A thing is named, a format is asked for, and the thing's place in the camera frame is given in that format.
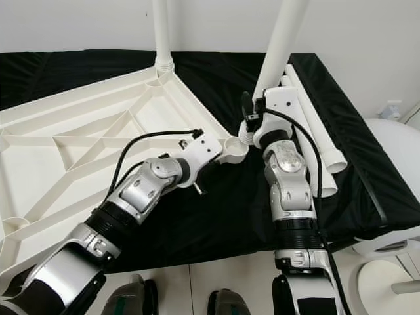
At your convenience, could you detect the white tapered plastic table leg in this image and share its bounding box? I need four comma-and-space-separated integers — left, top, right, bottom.
238, 0, 310, 145
284, 64, 347, 175
281, 73, 339, 198
153, 0, 175, 73

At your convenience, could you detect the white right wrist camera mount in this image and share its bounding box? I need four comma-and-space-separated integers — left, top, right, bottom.
253, 85, 299, 150

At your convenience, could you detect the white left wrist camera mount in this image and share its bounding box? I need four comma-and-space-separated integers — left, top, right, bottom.
177, 130, 224, 188

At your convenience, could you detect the white plastic table top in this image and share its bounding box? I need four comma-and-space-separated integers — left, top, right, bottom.
0, 66, 249, 276

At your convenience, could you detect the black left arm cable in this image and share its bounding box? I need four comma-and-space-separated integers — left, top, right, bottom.
105, 128, 204, 204

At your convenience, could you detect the black table cloth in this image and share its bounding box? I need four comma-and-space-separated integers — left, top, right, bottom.
0, 49, 420, 273

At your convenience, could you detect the white wall socket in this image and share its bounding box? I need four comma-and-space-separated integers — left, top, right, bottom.
382, 100, 404, 121

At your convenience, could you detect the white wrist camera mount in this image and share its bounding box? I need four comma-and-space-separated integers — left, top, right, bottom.
177, 130, 224, 188
253, 85, 299, 150

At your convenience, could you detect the grey robot right leg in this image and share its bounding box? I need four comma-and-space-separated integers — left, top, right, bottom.
207, 289, 251, 315

